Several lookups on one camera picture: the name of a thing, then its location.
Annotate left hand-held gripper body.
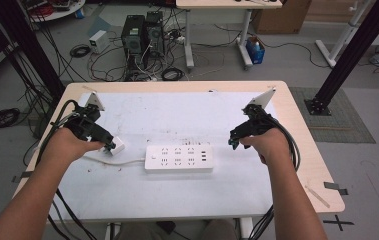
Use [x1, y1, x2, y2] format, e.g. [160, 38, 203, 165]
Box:
[52, 91, 115, 145]

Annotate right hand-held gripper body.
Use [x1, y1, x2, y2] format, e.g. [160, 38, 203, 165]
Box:
[229, 87, 280, 143]

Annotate white plug adapter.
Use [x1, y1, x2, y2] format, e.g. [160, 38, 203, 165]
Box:
[102, 135, 126, 157]

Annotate white power strip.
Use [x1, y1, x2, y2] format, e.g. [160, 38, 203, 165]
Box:
[144, 143, 215, 174]

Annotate person's right hand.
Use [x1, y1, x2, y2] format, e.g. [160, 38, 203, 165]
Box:
[239, 127, 293, 166]

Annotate person's left hand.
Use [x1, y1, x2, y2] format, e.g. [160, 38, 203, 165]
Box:
[41, 127, 106, 168]

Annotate white table mat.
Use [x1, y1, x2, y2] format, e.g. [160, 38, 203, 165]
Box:
[48, 91, 280, 223]

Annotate blue box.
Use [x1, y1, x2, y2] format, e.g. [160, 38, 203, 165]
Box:
[245, 35, 266, 65]

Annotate black tape strip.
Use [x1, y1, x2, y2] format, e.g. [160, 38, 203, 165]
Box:
[323, 181, 349, 196]
[11, 170, 33, 184]

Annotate white table leg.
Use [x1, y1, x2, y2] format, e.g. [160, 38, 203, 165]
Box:
[104, 222, 122, 240]
[239, 217, 255, 240]

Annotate grey floor mat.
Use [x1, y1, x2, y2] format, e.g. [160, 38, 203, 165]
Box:
[289, 86, 377, 144]

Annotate white box device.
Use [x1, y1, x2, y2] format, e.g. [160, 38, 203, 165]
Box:
[88, 29, 111, 54]

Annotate thin wooden stick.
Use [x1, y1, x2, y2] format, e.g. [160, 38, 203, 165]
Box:
[304, 184, 331, 209]

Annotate black computer tower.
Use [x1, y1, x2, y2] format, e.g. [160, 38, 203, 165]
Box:
[120, 14, 146, 69]
[144, 10, 166, 58]

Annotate cardboard box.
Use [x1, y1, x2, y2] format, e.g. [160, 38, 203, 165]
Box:
[250, 0, 312, 35]

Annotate round white table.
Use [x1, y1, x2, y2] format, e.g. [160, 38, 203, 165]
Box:
[18, 0, 87, 24]

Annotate white metal stand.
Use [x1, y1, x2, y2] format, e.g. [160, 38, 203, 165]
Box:
[315, 0, 371, 69]

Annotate wooden desk white legs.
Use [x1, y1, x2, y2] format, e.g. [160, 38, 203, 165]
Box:
[175, 0, 284, 72]

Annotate black tape cross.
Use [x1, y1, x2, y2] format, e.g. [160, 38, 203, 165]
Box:
[322, 214, 355, 232]

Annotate white power strip cable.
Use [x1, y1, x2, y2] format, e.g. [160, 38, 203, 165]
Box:
[81, 154, 147, 167]

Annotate left hand-held gripper black cable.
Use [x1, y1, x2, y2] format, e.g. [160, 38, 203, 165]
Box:
[35, 99, 98, 240]

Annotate hand-held gripper black cable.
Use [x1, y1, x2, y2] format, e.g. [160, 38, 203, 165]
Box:
[248, 111, 301, 240]
[35, 99, 98, 240]

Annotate right hand-held gripper black cable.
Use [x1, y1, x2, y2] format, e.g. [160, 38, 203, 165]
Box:
[248, 111, 301, 240]

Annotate black metal post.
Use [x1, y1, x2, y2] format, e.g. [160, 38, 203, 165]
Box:
[304, 0, 379, 117]
[0, 0, 66, 101]

